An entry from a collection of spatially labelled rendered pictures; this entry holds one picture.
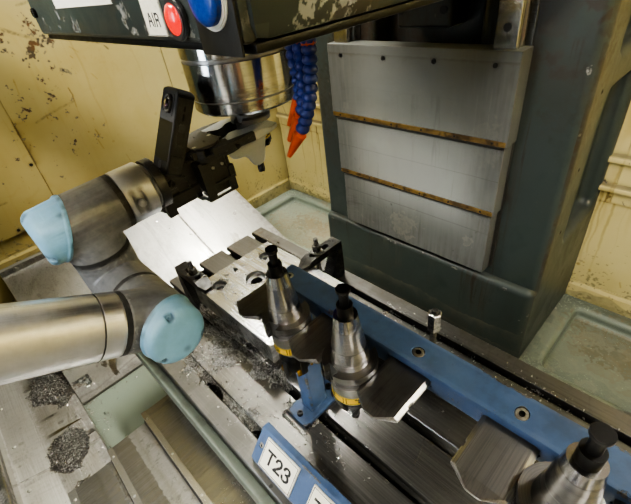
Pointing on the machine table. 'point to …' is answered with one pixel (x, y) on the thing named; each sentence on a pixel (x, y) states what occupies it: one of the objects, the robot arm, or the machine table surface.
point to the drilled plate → (225, 308)
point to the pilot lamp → (172, 19)
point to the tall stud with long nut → (434, 323)
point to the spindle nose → (237, 82)
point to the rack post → (311, 396)
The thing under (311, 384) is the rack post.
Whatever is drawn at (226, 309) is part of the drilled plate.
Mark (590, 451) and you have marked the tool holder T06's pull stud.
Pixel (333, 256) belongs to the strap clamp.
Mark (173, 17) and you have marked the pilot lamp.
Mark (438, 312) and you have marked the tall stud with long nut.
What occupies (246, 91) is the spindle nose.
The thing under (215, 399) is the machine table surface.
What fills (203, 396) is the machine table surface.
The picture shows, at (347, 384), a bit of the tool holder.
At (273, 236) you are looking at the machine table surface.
